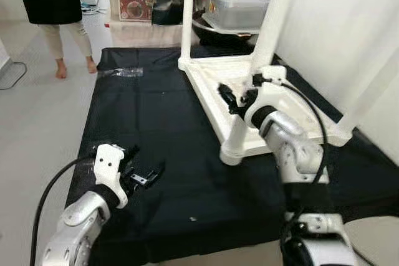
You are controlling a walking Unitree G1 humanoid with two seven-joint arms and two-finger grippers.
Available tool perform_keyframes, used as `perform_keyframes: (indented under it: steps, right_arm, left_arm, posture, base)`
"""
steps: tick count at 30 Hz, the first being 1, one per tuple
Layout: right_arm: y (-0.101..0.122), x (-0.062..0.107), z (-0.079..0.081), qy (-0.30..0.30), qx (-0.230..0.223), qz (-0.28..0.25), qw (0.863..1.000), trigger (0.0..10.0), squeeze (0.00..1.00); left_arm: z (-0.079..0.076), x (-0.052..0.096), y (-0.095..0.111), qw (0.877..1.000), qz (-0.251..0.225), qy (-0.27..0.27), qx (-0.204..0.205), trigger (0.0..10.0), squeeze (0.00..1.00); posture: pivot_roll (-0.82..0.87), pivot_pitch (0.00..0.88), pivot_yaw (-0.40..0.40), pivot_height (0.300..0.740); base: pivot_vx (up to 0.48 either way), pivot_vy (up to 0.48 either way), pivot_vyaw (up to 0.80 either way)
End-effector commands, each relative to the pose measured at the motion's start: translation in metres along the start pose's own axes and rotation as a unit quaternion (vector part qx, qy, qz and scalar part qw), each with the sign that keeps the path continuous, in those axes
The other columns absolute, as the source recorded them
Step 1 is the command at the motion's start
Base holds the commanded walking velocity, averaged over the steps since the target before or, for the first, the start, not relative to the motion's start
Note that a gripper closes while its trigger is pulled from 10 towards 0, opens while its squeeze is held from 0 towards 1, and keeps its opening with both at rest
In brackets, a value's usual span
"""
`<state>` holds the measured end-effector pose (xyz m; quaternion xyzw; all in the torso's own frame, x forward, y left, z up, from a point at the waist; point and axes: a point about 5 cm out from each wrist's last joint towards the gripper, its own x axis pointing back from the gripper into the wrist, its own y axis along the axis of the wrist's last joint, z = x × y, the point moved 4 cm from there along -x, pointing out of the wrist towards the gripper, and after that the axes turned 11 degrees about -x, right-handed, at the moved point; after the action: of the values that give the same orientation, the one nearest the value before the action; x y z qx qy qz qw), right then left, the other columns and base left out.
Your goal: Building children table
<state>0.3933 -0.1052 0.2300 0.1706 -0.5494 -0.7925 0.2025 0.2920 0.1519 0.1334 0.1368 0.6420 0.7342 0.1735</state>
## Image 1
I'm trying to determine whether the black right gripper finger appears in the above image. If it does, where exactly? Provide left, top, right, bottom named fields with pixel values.
left=217, top=83, right=239, bottom=112

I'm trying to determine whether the black table cloth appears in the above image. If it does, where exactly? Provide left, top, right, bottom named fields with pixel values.
left=65, top=45, right=399, bottom=265

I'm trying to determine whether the black wok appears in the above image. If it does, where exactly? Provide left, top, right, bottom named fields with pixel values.
left=192, top=12, right=259, bottom=45

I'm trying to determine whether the clear crumpled tape strip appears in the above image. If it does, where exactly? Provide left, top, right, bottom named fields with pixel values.
left=97, top=67, right=144, bottom=78

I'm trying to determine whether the clear plastic lidded container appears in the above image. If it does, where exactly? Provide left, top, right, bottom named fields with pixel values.
left=204, top=0, right=272, bottom=30

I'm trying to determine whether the beige cloth covered bench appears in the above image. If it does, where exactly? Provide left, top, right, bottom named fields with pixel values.
left=106, top=20, right=188, bottom=47

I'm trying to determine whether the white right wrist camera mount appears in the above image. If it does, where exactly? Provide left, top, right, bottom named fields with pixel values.
left=246, top=65, right=289, bottom=123

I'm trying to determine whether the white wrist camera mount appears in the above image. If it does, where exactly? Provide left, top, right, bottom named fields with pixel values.
left=246, top=65, right=289, bottom=123
left=92, top=143, right=128, bottom=209

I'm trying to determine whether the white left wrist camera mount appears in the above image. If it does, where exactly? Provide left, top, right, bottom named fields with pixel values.
left=92, top=143, right=128, bottom=209

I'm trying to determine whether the black floor cable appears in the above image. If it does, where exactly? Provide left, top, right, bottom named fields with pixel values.
left=0, top=60, right=29, bottom=89

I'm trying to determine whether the tangled floor cable bundle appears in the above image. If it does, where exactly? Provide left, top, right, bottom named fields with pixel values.
left=81, top=3, right=110, bottom=16

